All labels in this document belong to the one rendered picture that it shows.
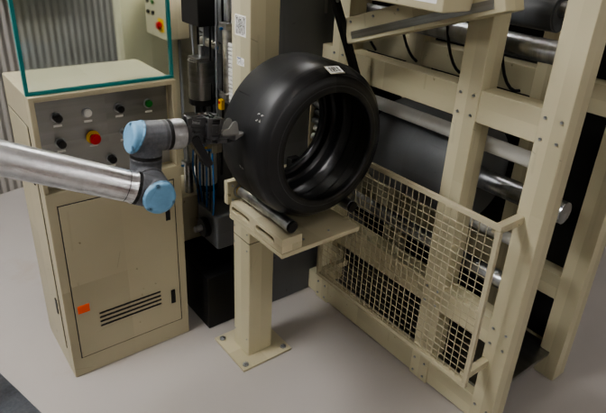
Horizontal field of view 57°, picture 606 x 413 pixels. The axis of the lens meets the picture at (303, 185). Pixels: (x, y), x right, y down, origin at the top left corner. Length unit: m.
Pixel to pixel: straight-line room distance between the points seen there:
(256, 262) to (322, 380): 0.62
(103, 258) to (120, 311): 0.30
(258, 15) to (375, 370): 1.65
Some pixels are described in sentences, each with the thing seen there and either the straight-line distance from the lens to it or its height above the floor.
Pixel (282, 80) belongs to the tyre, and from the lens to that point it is 1.78.
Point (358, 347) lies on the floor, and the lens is 2.82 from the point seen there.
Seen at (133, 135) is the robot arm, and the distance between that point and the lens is 1.59.
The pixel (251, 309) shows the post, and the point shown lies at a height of 0.27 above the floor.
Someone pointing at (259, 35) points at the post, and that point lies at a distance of 2.06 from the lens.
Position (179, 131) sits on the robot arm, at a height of 1.30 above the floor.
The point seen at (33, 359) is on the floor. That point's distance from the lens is 2.92.
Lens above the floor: 1.86
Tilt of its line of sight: 26 degrees down
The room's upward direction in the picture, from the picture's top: 3 degrees clockwise
